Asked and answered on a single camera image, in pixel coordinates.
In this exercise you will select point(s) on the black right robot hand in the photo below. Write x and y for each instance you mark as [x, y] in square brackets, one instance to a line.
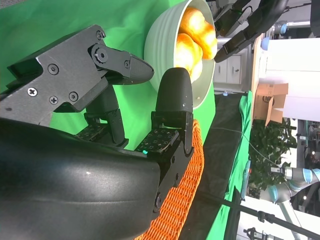
[75, 187]

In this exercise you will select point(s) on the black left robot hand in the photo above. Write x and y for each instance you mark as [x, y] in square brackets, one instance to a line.
[260, 15]

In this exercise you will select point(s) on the oblong orange striped bread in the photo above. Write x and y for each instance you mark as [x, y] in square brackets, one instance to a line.
[200, 27]

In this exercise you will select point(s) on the pale green bowl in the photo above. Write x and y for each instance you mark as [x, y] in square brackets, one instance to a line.
[160, 45]

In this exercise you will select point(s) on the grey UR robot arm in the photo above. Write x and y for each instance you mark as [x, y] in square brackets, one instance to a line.
[290, 173]
[282, 191]

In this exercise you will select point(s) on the orange wicker basket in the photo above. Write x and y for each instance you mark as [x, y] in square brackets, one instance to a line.
[180, 195]

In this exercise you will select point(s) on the white cabinet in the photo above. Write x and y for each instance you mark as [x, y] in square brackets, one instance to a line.
[232, 70]

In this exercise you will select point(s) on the light wooden board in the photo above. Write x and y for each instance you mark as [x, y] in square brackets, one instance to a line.
[255, 82]

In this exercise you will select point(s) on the brown cardboard box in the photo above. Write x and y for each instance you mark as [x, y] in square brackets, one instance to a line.
[270, 100]

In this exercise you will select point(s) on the green leafy plants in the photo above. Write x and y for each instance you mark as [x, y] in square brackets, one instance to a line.
[270, 150]

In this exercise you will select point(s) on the green tablecloth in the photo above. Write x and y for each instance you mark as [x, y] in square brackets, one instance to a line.
[50, 25]

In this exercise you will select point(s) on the black tripod pole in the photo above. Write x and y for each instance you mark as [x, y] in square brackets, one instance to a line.
[265, 216]

